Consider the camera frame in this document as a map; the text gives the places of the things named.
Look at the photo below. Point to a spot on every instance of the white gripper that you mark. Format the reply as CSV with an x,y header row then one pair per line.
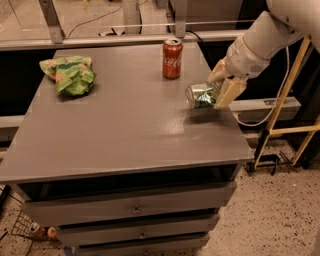
x,y
246,62

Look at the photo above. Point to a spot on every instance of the green soda can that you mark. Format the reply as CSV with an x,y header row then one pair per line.
x,y
202,95

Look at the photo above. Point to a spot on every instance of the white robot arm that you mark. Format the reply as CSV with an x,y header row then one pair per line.
x,y
285,22

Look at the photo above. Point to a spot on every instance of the red coke can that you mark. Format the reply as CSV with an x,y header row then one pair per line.
x,y
172,54

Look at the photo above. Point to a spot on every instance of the top grey drawer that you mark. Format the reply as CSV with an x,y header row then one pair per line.
x,y
129,205

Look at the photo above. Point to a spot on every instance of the grey drawer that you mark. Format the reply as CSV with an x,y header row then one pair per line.
x,y
129,205
138,230
147,246

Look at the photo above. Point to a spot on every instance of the grey drawer cabinet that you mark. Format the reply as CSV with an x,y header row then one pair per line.
x,y
134,131

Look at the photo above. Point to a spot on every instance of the middle grey drawer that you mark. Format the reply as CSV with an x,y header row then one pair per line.
x,y
138,230

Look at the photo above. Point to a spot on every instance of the green chip bag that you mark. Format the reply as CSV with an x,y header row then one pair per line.
x,y
73,75

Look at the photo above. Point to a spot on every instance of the bottom grey drawer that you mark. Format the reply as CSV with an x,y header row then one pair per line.
x,y
147,246

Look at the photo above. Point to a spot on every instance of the grey metal railing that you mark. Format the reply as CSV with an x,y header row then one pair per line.
x,y
60,24

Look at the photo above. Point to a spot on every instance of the wire basket on floor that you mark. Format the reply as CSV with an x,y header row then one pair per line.
x,y
26,227

